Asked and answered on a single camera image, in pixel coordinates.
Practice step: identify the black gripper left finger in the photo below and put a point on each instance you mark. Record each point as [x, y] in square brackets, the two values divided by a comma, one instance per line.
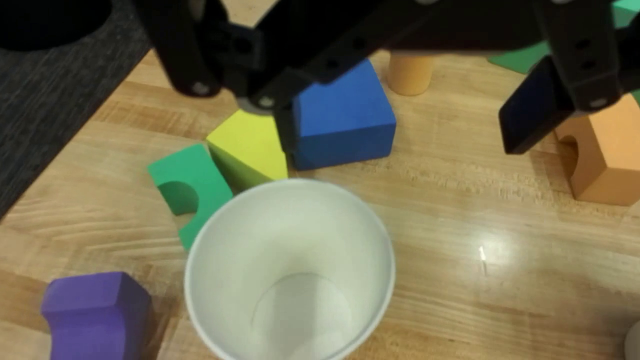
[186, 52]

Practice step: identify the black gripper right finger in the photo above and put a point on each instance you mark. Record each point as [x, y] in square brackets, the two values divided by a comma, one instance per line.
[580, 61]

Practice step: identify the white paper cup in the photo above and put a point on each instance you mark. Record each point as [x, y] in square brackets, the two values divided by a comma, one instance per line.
[290, 266]

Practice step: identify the orange foam arch block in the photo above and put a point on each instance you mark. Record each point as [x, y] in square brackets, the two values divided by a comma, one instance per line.
[602, 157]

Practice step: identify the yellow foam block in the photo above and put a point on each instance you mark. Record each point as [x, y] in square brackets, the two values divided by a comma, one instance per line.
[250, 150]

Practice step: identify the small green foam arch block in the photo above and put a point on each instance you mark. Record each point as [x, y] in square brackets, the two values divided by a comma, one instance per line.
[191, 181]

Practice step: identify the blue foam block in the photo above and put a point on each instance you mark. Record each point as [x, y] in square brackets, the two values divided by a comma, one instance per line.
[341, 116]

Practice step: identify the wooden cylinder block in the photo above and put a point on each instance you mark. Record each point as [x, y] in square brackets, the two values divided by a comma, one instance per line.
[411, 72]

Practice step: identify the purple foam arch block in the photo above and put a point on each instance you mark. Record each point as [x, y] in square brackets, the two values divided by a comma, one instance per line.
[97, 317]

